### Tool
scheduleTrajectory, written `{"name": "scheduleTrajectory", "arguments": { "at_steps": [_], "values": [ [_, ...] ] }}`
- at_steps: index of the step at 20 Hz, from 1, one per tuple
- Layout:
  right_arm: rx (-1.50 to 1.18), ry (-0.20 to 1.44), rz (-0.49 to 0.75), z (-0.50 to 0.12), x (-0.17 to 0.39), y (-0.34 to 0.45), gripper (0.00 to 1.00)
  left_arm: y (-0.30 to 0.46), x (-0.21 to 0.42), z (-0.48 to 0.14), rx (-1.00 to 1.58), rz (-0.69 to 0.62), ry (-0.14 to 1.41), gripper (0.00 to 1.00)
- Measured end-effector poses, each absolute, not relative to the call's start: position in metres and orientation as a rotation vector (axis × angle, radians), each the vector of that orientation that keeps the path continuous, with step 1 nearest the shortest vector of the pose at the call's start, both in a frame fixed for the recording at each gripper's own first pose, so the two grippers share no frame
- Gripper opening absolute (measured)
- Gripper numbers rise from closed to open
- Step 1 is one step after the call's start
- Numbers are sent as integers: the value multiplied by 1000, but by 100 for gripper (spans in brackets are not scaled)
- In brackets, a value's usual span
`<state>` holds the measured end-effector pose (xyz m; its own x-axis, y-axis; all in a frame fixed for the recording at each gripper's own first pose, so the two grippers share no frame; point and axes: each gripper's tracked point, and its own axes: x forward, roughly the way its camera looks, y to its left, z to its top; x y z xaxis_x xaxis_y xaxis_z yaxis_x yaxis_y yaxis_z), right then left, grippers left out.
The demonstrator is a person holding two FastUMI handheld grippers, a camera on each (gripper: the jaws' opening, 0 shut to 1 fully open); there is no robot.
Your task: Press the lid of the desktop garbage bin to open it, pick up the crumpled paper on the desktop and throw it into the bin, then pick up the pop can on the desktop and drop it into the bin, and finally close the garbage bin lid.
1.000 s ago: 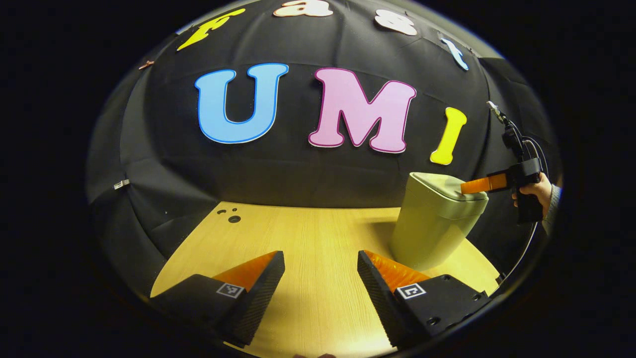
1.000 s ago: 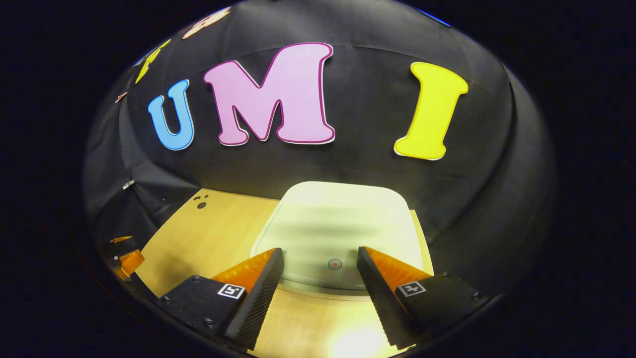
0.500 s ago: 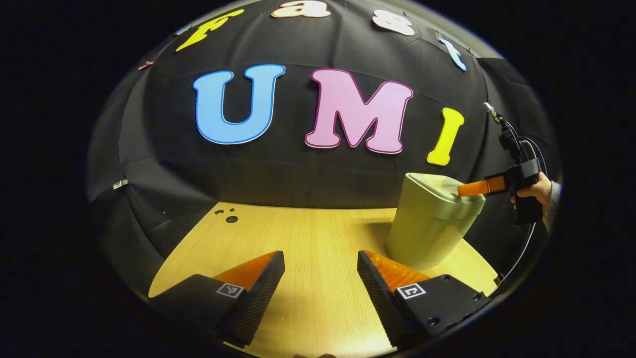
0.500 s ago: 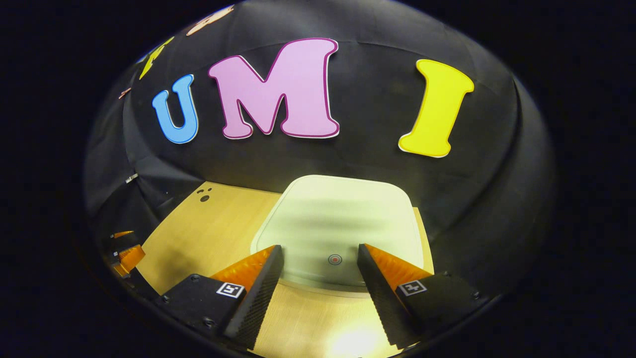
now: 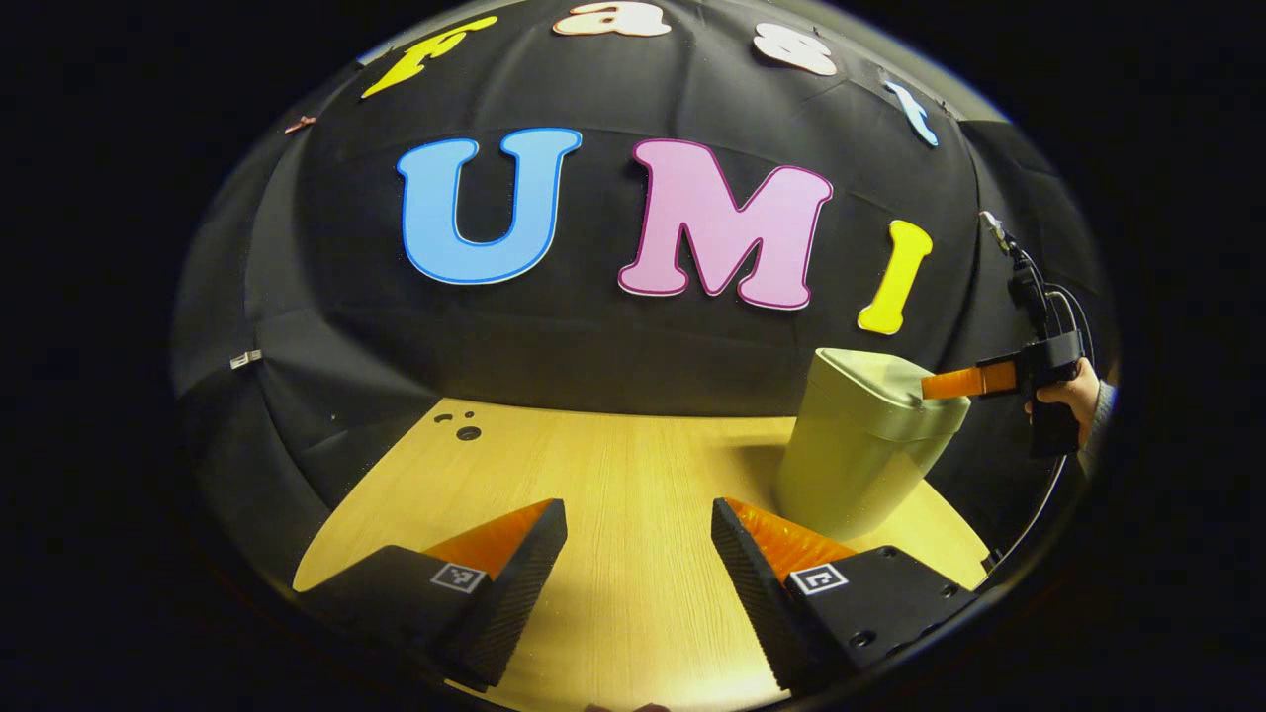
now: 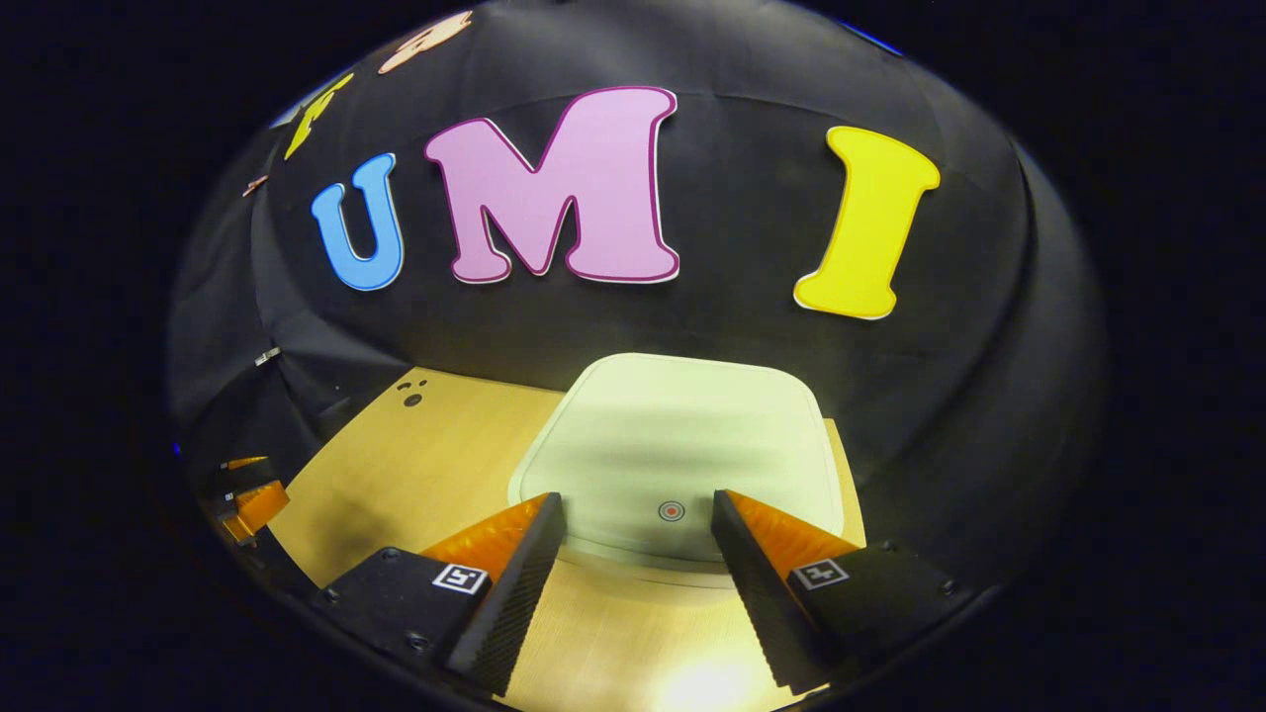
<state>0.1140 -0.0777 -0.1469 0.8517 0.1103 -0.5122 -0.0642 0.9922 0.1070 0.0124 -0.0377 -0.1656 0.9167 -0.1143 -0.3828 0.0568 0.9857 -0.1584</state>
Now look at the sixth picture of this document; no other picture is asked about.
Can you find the wooden desktop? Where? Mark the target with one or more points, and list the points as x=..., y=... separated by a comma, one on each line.
x=425, y=465

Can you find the white cloth clip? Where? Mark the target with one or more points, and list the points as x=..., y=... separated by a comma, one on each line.
x=267, y=356

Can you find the black backdrop cloth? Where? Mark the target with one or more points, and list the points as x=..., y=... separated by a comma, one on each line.
x=742, y=297

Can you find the pale green desktop garbage bin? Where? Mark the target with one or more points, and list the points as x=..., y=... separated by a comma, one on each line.
x=682, y=435

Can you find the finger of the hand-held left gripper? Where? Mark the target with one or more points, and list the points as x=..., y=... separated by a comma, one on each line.
x=259, y=506
x=245, y=465

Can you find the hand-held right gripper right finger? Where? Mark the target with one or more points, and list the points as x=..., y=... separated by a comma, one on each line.
x=757, y=603

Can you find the pink cloth clip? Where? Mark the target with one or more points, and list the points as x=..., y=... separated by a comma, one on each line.
x=255, y=185

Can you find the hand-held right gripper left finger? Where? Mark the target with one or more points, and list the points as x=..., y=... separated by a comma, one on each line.
x=514, y=603

